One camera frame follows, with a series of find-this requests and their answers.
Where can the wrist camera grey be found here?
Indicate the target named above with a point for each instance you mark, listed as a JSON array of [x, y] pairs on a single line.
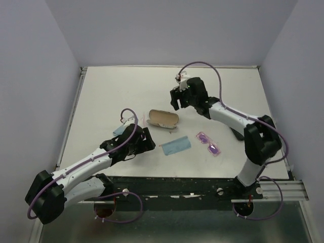
[[182, 79], [128, 121]]

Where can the aluminium frame rail front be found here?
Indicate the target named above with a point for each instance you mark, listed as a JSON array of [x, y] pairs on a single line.
[[277, 217]]

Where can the blue cleaning cloth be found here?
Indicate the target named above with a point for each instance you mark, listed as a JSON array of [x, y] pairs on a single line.
[[119, 131], [176, 146]]

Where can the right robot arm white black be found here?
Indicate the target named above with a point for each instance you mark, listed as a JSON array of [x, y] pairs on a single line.
[[261, 141]]

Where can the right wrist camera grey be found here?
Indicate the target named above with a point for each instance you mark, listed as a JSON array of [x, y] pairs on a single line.
[[182, 79]]

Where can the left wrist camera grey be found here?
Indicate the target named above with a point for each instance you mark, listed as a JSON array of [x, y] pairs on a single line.
[[128, 121]]

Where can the marbled glasses case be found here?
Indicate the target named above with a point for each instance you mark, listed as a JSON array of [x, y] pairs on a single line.
[[163, 119]]

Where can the black mounting base rail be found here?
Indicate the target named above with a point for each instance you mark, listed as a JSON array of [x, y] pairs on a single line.
[[130, 194]]

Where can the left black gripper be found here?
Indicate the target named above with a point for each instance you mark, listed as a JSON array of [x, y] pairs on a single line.
[[146, 145]]

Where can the aluminium frame rail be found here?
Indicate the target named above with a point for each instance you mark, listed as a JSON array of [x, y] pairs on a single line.
[[277, 217], [83, 71]]

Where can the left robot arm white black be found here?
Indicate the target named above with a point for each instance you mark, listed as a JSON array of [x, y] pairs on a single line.
[[51, 192]]

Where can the purple lens sunglasses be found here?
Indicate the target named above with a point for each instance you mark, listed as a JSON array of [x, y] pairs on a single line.
[[212, 147]]

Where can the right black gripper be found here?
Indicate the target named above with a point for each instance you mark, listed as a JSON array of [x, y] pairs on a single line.
[[175, 95]]

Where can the aluminium frame rail left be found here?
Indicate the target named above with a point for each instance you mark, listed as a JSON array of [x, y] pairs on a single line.
[[83, 71]]

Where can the black closed glasses case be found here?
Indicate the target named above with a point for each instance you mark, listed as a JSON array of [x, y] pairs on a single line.
[[237, 135]]

